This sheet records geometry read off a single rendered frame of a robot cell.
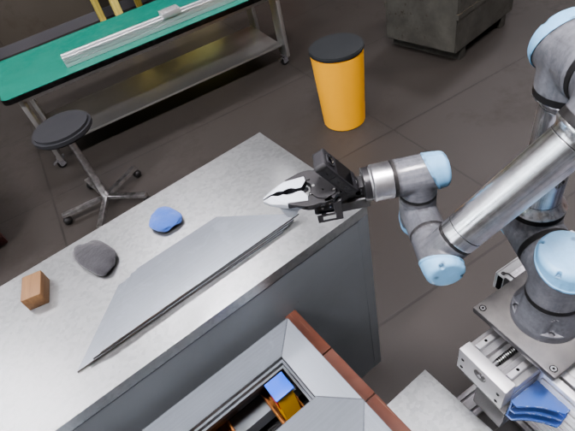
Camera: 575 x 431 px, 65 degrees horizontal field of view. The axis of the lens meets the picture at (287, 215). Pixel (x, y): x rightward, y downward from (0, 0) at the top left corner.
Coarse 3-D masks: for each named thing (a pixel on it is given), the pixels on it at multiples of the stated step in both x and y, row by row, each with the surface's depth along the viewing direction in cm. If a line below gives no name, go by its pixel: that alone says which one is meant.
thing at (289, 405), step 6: (288, 396) 122; (294, 396) 125; (282, 402) 122; (288, 402) 124; (294, 402) 127; (282, 408) 124; (288, 408) 126; (294, 408) 129; (300, 408) 131; (282, 414) 132; (288, 414) 128
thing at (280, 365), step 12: (276, 360) 130; (264, 372) 129; (276, 372) 130; (288, 372) 130; (252, 384) 128; (264, 384) 129; (300, 384) 125; (240, 396) 126; (312, 396) 122; (228, 408) 125; (204, 420) 122; (216, 420) 124
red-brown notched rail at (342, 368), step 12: (300, 324) 140; (312, 336) 137; (324, 348) 133; (336, 360) 130; (348, 372) 127; (360, 384) 124; (360, 396) 122; (372, 396) 122; (372, 408) 119; (384, 408) 118; (384, 420) 116; (396, 420) 116
